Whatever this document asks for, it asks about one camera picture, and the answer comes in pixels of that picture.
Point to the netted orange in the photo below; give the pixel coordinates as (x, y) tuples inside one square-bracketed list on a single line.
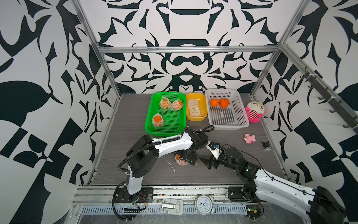
[(157, 120), (180, 161), (177, 105), (165, 103), (224, 103)]

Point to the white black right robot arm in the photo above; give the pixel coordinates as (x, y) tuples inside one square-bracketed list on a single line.
[(315, 205)]

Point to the small black figurine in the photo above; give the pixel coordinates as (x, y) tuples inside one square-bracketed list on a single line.
[(266, 145)]

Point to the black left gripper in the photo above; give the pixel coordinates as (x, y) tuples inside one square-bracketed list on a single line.
[(192, 159)]

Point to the white analog clock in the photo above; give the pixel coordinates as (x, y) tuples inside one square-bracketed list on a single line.
[(204, 205)]

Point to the white rectangular device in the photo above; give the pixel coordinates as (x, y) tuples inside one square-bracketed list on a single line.
[(172, 206)]

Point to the pink white plush doll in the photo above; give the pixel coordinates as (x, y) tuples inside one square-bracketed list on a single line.
[(255, 110)]

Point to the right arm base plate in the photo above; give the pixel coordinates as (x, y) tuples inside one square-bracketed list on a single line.
[(242, 194)]

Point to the white perforated plastic basket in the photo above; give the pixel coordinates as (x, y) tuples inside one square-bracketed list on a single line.
[(233, 117)]

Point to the small circuit board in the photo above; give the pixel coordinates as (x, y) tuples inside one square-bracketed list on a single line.
[(253, 211)]

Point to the white foam net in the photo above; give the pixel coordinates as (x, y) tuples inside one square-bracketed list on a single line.
[(195, 112), (192, 103)]

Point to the green plastic basket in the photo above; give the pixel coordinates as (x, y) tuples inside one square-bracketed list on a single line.
[(174, 121)]

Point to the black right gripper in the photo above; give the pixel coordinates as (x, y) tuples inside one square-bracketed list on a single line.
[(205, 161)]

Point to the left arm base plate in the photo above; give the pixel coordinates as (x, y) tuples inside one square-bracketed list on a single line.
[(122, 195)]

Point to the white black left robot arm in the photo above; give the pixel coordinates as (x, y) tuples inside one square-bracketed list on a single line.
[(141, 158)]

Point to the small pink pig toy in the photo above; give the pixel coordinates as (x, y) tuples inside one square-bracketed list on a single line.
[(249, 138)]

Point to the orange being unwrapped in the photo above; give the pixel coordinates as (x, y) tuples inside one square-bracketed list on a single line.
[(214, 102)]

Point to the yellow plastic tub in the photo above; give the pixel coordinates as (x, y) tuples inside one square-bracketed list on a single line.
[(202, 106)]

